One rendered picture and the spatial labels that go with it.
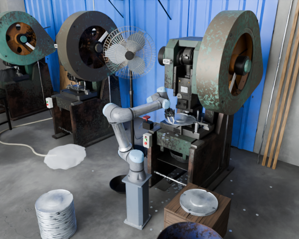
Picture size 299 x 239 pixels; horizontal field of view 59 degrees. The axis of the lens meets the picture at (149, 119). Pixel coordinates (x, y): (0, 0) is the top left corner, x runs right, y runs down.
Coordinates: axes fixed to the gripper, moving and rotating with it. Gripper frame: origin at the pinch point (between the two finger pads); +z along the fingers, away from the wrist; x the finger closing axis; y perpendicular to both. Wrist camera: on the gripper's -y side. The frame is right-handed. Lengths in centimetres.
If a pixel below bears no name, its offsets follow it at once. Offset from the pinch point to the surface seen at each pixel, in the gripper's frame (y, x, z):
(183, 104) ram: -7.5, 15.8, -10.0
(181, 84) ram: -14.6, 20.5, -25.9
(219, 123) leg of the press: -15, 46, 27
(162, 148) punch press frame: -10.8, -16.3, 27.8
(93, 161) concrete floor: -75, -102, 49
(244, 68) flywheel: 23, 65, -33
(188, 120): -6.5, 15.5, 6.7
